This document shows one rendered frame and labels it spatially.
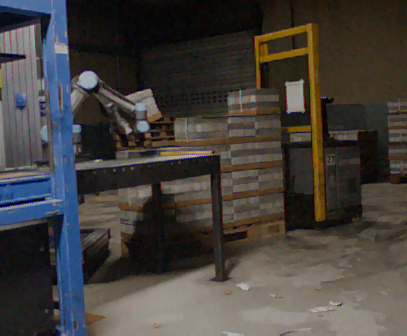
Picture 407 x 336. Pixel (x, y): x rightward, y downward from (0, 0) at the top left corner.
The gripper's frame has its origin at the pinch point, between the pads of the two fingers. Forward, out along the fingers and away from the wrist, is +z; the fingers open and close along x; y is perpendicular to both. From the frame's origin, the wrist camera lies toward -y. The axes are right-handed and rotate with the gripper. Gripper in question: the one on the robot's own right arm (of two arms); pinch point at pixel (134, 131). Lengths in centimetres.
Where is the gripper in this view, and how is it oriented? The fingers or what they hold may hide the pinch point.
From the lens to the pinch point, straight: 401.3
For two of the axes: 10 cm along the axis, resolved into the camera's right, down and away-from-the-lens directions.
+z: -3.2, -0.3, 9.5
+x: -8.6, 4.2, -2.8
